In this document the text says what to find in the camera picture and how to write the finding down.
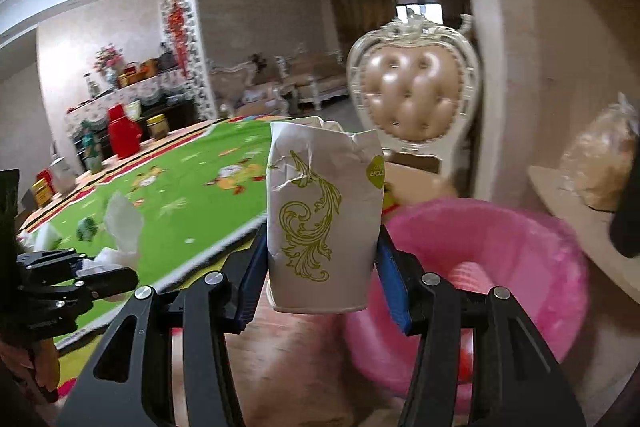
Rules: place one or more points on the green cartoon tablecloth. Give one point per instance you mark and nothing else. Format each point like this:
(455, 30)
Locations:
(75, 357)

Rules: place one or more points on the clear bag of beige food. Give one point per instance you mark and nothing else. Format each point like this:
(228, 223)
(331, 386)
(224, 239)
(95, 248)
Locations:
(600, 152)

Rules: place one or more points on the red knot wall decoration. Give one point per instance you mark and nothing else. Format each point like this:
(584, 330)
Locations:
(179, 32)

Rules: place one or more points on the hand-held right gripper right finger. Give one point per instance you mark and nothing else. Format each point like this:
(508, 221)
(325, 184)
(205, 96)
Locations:
(395, 292)

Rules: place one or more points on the dark framed window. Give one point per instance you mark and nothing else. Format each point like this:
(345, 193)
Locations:
(417, 4)

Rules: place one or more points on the honey jar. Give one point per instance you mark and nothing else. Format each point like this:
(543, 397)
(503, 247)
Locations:
(157, 128)

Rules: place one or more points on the white lattice screen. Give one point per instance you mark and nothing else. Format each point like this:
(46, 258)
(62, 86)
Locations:
(200, 57)

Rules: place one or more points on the lace piano cover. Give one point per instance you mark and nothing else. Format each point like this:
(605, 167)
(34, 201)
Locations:
(145, 89)

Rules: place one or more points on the white ceramic teapot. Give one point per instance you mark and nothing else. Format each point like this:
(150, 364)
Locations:
(62, 174)

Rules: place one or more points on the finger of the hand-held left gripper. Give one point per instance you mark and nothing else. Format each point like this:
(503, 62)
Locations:
(85, 287)
(50, 262)

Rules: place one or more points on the green printed tablecloth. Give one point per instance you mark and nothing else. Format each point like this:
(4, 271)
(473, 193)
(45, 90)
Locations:
(200, 207)

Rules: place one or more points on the green bottle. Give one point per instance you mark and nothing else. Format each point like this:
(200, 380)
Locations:
(92, 157)

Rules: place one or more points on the yellow and red tins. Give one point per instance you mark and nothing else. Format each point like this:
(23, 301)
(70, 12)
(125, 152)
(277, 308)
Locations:
(44, 189)

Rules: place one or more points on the pink plastic waste bin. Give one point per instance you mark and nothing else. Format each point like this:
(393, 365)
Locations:
(500, 267)

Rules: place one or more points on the brown patterned curtain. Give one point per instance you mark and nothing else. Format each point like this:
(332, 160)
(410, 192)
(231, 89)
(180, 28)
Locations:
(362, 19)

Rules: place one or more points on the cream leather armchair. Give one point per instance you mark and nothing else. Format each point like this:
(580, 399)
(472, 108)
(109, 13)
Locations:
(232, 87)

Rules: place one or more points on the black handbag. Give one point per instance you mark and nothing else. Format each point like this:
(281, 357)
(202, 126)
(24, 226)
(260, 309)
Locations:
(169, 57)

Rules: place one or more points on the white printed paper bag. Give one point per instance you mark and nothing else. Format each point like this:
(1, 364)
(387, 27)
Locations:
(320, 207)

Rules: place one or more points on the woven basket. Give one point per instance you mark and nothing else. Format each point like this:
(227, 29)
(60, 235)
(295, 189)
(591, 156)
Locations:
(128, 76)

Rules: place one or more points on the orange handbag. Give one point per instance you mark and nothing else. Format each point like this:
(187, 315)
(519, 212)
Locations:
(150, 68)

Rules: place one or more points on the black piano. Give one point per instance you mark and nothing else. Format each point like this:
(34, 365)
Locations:
(175, 112)

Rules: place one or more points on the light wooden shelf unit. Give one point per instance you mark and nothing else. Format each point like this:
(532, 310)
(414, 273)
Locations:
(565, 207)

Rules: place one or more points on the beige tufted dining chair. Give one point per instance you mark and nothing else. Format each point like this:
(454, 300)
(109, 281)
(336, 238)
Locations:
(415, 92)

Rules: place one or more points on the person's left hand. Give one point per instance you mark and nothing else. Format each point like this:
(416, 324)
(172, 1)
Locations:
(47, 362)

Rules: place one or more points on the vase with pink flowers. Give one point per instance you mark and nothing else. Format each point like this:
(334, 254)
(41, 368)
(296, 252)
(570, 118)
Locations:
(109, 62)

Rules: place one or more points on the red thermos jug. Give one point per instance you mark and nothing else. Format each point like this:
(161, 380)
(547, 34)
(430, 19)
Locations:
(122, 137)

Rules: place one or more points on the green patterned wrapper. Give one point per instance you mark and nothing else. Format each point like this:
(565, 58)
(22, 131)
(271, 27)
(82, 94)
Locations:
(88, 228)

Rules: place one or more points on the cream leather sofa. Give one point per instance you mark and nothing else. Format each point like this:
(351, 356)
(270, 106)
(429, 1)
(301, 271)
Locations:
(315, 82)

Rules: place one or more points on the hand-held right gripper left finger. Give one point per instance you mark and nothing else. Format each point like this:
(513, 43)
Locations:
(252, 287)

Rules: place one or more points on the white paper towel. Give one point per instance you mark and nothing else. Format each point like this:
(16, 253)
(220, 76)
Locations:
(122, 222)

